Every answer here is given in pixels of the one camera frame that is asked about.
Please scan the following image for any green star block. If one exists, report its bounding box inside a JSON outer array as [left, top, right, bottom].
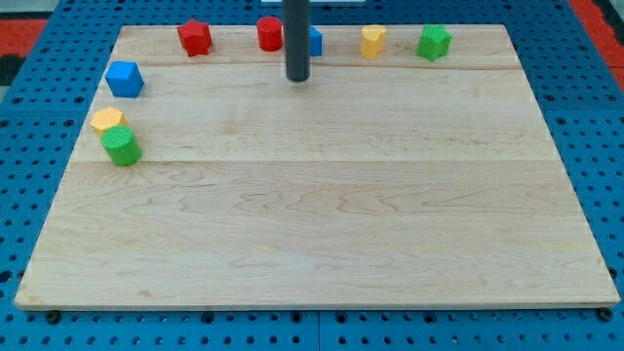
[[415, 24, 452, 61]]

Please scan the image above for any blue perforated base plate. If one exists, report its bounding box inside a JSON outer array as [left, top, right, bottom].
[[1, 0, 623, 350]]

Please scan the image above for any yellow heart block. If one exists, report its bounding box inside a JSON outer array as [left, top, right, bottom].
[[360, 24, 387, 60]]

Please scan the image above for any light wooden board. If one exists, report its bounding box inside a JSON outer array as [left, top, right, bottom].
[[15, 24, 620, 311]]

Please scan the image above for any blue block behind rod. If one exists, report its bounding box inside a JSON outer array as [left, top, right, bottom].
[[310, 26, 323, 57]]

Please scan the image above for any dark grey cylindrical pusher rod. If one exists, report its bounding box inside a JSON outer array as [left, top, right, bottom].
[[282, 0, 310, 83]]

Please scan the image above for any red cylinder block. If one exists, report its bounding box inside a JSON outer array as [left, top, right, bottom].
[[256, 17, 284, 52]]

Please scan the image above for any green cylinder block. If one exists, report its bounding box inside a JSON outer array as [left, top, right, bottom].
[[100, 125, 142, 167]]

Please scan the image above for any blue cube block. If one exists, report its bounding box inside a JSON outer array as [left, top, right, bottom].
[[105, 61, 144, 98]]

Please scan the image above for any yellow hexagon block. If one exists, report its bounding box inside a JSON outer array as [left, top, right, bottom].
[[90, 107, 128, 137]]

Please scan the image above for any red star block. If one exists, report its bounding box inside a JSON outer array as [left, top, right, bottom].
[[176, 19, 213, 58]]

